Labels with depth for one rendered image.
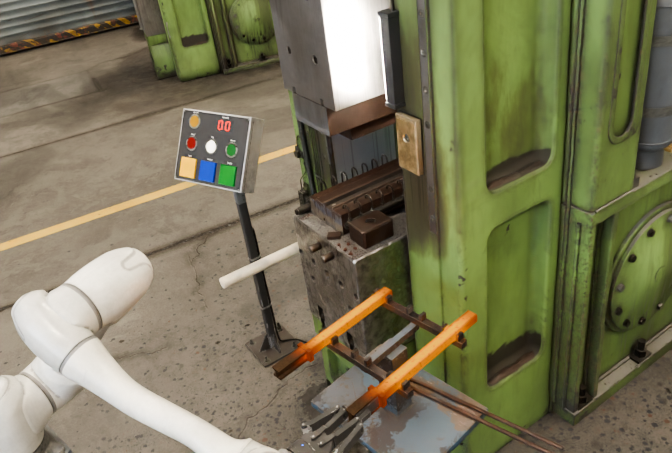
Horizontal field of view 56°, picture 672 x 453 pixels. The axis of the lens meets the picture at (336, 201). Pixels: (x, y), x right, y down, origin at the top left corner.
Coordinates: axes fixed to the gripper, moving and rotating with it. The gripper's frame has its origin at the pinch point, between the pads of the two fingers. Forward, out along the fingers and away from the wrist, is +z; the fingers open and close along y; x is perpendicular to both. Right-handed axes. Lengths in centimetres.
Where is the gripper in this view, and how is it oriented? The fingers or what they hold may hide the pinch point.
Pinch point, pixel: (363, 406)
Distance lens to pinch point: 151.6
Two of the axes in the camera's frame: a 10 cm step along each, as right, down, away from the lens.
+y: 6.8, 3.0, -6.7
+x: -1.2, -8.6, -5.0
